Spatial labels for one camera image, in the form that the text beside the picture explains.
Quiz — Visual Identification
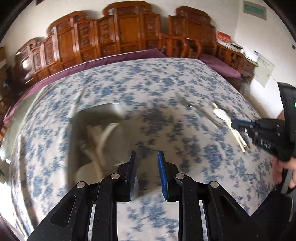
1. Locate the person's right hand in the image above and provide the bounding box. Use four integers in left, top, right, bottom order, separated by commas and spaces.
271, 156, 296, 189

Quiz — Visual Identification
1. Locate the white spoon in holder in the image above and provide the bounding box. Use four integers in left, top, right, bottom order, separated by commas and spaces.
87, 123, 119, 171

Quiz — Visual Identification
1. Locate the purple bench cushion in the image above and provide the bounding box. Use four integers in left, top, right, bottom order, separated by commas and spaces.
3, 49, 241, 126

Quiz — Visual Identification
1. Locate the red box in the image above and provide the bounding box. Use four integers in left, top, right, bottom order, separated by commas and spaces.
217, 31, 231, 44

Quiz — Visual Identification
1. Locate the wooden armchair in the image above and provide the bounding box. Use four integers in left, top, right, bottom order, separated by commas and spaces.
159, 33, 202, 59

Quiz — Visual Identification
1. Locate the silver metal fork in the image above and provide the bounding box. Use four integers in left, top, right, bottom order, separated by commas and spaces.
175, 91, 222, 128

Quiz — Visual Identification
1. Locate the carved wooden bench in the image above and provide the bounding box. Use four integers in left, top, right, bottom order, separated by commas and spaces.
15, 1, 245, 87

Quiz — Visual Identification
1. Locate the light bamboo chopstick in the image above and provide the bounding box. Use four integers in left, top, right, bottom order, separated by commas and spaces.
211, 101, 247, 153

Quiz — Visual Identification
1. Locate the white utensil holder box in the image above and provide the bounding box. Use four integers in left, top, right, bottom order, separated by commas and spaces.
67, 103, 130, 187

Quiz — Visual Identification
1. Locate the white plastic spoon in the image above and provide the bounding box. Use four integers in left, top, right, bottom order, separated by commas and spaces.
212, 108, 248, 149

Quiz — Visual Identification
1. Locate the green wall sign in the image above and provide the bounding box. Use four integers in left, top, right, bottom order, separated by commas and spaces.
243, 1, 267, 21

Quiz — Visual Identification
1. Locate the blue floral tablecloth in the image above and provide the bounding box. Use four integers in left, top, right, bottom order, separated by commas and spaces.
10, 58, 273, 240

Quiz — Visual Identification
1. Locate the white wall panel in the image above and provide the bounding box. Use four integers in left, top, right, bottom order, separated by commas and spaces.
254, 54, 275, 87

